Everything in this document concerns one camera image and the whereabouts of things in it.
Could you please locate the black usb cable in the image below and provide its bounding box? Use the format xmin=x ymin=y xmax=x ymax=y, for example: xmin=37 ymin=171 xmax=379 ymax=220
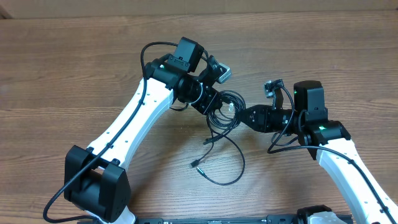
xmin=190 ymin=90 xmax=247 ymax=187

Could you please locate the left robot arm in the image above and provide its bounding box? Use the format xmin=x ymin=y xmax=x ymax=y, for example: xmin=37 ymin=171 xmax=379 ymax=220
xmin=61 ymin=37 xmax=231 ymax=223

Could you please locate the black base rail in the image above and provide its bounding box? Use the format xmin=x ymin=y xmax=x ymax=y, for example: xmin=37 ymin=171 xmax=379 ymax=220
xmin=135 ymin=214 xmax=302 ymax=224

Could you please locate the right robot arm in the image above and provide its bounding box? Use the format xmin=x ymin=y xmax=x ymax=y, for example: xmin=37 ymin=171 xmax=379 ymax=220
xmin=238 ymin=80 xmax=397 ymax=223

